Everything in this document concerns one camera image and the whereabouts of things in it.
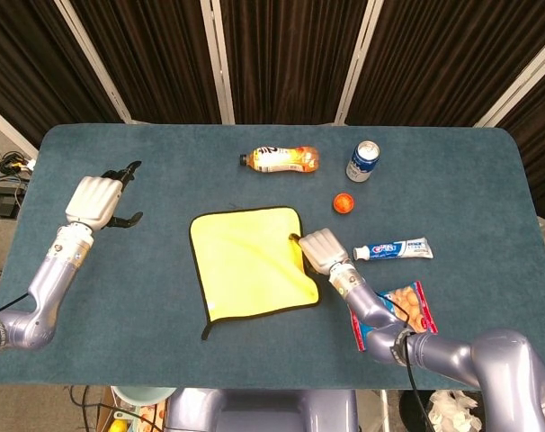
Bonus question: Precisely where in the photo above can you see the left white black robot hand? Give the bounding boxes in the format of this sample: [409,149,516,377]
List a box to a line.
[64,160,145,231]

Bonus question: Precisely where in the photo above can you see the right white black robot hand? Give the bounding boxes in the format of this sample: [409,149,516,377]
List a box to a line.
[289,228,351,275]

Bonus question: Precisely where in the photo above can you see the yellow microfiber cloth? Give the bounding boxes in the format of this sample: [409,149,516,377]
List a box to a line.
[189,205,322,342]

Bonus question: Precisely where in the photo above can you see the white blue toothpaste tube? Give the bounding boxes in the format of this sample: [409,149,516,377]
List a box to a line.
[352,238,435,263]

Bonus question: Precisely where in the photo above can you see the black equipment box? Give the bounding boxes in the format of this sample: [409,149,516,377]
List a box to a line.
[0,187,24,221]

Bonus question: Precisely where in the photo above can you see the blue white drink can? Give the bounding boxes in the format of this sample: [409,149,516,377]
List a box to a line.
[345,139,381,184]

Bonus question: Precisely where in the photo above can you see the orange drink plastic bottle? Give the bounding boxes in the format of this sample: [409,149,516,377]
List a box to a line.
[239,144,321,176]

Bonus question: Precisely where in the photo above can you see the blue red snack bag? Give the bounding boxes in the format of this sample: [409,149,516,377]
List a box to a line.
[351,281,439,352]

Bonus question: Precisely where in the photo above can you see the white table leg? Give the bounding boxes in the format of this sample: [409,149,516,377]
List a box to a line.
[379,389,393,432]

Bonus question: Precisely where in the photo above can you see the lilac robot torso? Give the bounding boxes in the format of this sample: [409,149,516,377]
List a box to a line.
[162,387,359,432]

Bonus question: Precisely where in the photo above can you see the black trash bin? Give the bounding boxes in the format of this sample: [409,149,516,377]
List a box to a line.
[398,389,485,432]

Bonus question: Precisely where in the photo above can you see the dark brown pleated curtain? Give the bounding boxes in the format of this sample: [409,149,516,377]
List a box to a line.
[0,0,545,221]

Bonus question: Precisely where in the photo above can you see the light blue bowl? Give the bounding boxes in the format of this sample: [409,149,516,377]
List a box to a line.
[110,385,177,405]

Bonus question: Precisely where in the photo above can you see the white crumpled paper waste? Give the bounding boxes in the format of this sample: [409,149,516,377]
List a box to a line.
[427,389,483,432]

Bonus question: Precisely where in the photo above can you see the brown cardboard box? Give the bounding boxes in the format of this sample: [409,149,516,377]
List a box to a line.
[94,386,121,432]

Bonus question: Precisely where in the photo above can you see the tangled floor cables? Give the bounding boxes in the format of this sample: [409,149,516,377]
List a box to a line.
[0,150,38,185]

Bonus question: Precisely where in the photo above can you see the white partition frame post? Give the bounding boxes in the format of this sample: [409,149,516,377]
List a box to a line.
[0,101,40,159]
[474,29,545,130]
[334,0,385,126]
[199,0,236,125]
[54,0,132,122]

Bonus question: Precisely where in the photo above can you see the black right arm cable strap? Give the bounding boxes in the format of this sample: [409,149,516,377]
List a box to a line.
[390,327,418,366]

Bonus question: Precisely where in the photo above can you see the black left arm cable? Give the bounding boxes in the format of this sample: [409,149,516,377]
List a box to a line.
[0,291,31,388]

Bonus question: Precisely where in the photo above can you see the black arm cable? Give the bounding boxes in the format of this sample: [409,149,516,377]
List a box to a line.
[374,291,435,432]
[0,291,31,388]

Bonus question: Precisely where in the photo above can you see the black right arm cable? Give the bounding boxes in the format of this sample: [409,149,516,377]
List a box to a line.
[374,291,435,432]

